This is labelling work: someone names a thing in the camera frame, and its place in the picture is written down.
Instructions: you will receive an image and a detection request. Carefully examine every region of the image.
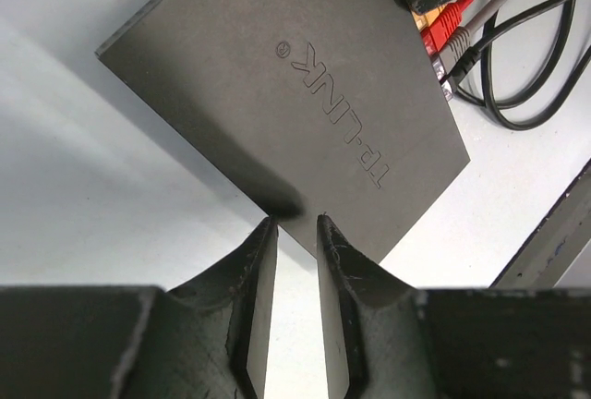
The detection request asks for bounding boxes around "grey ethernet cable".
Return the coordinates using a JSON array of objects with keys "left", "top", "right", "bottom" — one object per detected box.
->
[{"left": 433, "top": 0, "right": 532, "bottom": 72}]

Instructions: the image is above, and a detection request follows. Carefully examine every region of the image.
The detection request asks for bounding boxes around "black network switch box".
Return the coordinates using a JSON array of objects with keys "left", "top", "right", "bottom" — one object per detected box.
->
[{"left": 97, "top": 0, "right": 469, "bottom": 261}]

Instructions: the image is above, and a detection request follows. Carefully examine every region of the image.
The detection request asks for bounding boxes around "red ethernet cable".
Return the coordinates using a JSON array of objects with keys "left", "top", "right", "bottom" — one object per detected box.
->
[{"left": 420, "top": 0, "right": 490, "bottom": 56}]

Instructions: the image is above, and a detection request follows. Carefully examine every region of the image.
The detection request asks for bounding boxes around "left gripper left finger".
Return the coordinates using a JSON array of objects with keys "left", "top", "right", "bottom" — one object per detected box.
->
[{"left": 1, "top": 217, "right": 278, "bottom": 398}]

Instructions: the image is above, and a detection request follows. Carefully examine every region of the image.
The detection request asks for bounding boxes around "black ethernet cable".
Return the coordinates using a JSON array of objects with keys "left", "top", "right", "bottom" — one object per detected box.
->
[{"left": 438, "top": 0, "right": 591, "bottom": 132}]

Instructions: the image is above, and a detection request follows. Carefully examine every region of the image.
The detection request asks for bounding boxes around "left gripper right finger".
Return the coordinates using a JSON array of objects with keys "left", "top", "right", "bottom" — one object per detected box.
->
[{"left": 317, "top": 214, "right": 590, "bottom": 398}]

